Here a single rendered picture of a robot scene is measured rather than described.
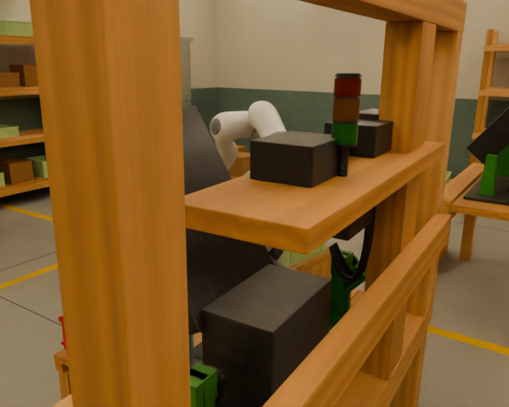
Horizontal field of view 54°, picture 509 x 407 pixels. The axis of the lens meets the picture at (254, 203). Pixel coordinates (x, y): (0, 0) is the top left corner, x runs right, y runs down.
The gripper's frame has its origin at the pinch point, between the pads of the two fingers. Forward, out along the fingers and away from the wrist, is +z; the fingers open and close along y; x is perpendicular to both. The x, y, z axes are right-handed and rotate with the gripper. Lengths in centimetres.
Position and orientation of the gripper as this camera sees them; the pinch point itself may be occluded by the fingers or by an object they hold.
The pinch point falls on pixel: (271, 255)
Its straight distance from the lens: 141.7
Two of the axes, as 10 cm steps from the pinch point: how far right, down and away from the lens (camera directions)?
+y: 4.9, -5.1, -7.1
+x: 7.4, 6.8, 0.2
